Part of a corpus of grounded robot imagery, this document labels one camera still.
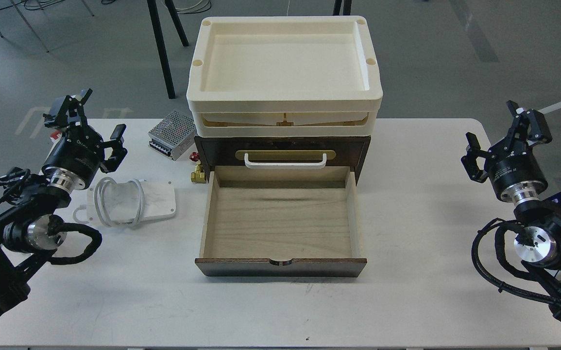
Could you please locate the dark wooden cabinet body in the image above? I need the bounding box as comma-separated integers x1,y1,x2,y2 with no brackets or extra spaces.
194,136,372,179

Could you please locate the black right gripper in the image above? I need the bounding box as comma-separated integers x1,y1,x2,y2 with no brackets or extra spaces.
461,100,553,202

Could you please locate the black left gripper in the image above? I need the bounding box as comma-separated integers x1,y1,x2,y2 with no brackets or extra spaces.
41,88,128,190

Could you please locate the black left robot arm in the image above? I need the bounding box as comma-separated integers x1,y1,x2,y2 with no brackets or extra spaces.
0,89,127,316

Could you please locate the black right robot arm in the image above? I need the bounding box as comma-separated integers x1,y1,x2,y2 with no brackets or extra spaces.
461,101,561,322

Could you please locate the red white terminal block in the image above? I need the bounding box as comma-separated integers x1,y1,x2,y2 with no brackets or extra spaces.
50,129,62,143

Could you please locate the cream plastic cabinet top tray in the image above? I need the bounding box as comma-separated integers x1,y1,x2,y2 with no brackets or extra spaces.
187,16,383,138

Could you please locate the white bagged charging cable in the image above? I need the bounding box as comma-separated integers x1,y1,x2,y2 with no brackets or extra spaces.
72,177,177,230

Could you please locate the white drawer handle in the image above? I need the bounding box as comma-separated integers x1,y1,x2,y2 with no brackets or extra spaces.
243,153,328,170

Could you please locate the open wooden drawer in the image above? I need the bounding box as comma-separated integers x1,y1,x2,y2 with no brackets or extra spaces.
194,166,367,278

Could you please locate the metal mesh power supply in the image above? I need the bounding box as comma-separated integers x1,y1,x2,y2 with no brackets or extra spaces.
148,109,197,161

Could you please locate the brass valve with red handle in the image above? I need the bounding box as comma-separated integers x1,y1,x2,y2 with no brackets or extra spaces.
189,152,207,184

